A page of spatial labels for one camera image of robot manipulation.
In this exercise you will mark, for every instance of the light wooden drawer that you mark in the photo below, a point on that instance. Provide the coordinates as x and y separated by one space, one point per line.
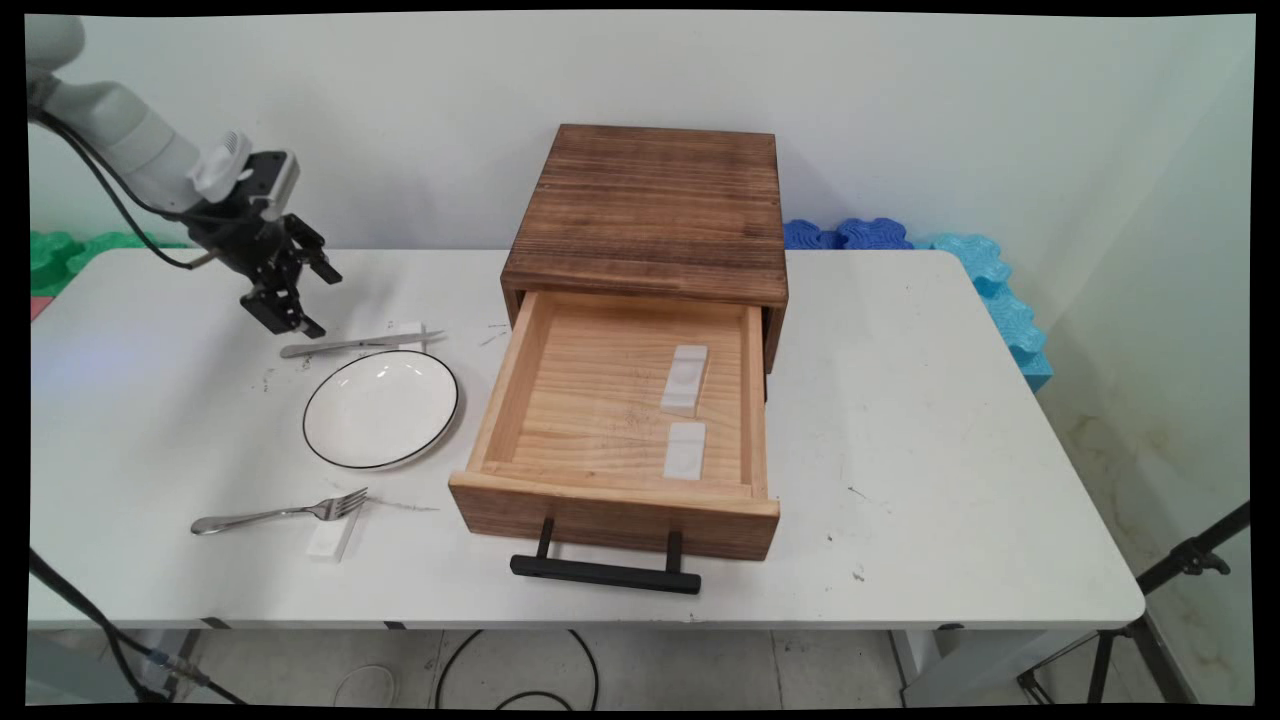
600 400

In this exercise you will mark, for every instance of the black tripod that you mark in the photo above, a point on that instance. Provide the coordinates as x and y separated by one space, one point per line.
1185 560

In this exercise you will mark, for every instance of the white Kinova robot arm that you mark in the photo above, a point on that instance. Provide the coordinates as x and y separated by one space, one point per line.
120 135

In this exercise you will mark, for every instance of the long white rest block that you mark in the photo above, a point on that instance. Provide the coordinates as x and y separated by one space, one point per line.
328 540

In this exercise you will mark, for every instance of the dark blue foam mat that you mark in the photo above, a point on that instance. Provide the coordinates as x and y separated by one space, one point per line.
850 235

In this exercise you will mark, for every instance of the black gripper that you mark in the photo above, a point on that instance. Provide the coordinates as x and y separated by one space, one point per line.
245 245

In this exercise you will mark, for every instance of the flat white cutlery rest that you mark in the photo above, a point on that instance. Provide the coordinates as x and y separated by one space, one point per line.
685 452

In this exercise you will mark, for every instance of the light blue foam mat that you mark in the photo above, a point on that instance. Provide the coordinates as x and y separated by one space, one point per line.
1005 310

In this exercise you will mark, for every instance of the small white rest block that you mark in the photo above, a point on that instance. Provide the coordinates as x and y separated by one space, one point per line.
410 327

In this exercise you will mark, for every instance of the silver table knife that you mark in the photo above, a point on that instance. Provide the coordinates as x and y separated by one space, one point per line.
340 345

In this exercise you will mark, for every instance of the white ribbed camera mount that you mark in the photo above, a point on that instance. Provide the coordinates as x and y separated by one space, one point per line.
222 165

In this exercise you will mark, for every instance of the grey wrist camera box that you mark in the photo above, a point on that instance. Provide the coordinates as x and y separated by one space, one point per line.
272 182

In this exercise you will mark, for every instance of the white plate with black rim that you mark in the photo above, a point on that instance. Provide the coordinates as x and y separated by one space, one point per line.
380 410

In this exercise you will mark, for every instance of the dark brown wooden cabinet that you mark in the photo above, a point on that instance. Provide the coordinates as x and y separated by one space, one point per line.
650 210

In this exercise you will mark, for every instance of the silver fork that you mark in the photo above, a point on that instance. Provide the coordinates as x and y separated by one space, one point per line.
325 507

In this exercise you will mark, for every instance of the white cutlery rest with dent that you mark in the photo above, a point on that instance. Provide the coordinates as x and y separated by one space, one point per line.
684 380

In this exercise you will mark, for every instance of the green foam mat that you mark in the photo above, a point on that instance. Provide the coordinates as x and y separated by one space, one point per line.
60 255

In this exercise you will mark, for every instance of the red foam mat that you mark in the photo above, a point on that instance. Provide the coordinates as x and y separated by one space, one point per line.
38 307

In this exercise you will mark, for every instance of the white table leg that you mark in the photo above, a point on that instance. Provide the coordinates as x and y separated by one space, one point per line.
960 665

